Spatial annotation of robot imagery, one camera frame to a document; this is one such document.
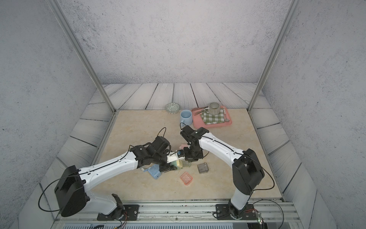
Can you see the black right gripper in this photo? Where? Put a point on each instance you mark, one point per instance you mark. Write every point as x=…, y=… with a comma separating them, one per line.
x=187, y=157

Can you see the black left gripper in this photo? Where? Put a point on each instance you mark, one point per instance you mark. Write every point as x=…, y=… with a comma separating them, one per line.
x=167, y=168

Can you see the pink pencil sharpener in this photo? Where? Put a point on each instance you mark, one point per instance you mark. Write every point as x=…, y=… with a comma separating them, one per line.
x=183, y=146

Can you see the green transparent tray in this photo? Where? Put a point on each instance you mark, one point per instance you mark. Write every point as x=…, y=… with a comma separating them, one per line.
x=186, y=164

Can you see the green yellow pencil sharpener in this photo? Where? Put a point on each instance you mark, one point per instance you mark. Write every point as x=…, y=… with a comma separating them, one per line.
x=177, y=165

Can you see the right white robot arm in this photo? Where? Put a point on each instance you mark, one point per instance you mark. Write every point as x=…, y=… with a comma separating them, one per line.
x=246, y=168

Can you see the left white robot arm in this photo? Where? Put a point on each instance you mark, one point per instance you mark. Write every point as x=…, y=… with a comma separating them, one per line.
x=74, y=189

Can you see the grey transparent tray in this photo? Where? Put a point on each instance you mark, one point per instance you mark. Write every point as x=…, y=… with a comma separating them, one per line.
x=203, y=168

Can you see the blue pencil sharpener lying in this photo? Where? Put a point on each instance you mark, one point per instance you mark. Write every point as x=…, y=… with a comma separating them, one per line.
x=154, y=171

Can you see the red transparent tray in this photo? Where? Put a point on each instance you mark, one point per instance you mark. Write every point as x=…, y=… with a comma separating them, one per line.
x=186, y=178

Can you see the pink serving tray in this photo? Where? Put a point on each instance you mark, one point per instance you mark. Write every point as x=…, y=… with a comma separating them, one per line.
x=198, y=122

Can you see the green checkered cloth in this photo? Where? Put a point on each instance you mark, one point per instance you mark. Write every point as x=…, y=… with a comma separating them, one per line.
x=210, y=119

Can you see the light blue mug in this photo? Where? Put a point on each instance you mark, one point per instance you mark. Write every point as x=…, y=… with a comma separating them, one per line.
x=186, y=118

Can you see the metal spoon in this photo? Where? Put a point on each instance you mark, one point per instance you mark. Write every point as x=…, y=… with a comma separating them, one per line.
x=226, y=119

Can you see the striped ceramic cup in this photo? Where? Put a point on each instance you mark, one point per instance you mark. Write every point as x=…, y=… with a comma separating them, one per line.
x=213, y=109

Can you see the patterned ceramic bowl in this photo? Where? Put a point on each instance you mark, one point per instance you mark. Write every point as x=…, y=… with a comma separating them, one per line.
x=172, y=108

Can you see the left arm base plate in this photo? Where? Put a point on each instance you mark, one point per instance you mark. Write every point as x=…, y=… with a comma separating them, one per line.
x=127, y=212

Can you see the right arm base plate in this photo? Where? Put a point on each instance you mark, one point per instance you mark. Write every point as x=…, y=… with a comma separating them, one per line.
x=229, y=212

